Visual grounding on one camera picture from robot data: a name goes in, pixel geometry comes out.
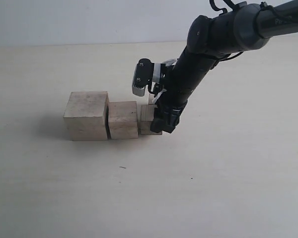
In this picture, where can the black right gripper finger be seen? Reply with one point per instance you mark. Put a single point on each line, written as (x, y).
(171, 124)
(157, 123)

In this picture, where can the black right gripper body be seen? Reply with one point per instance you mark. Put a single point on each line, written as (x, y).
(179, 82)

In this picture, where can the medium small wooden cube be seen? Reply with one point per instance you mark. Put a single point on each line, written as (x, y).
(146, 117)

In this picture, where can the smallest wooden cube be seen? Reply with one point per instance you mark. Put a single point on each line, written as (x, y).
(151, 99)

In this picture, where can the second largest wooden cube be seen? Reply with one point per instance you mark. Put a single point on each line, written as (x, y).
(123, 120)

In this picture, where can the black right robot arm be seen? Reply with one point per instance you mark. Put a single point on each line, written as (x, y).
(246, 27)

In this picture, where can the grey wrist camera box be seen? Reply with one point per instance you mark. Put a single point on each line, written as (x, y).
(146, 74)

